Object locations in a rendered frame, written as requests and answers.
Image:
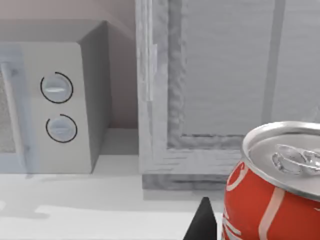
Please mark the red and white can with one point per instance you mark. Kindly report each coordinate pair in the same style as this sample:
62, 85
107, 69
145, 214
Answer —
272, 195

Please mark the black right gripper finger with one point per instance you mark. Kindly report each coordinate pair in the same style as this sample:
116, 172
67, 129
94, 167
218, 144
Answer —
204, 222

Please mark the pale microwave oven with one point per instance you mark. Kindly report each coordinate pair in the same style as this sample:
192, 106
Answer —
62, 105

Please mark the round microwave knob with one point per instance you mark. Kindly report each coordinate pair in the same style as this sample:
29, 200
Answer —
56, 87
61, 128

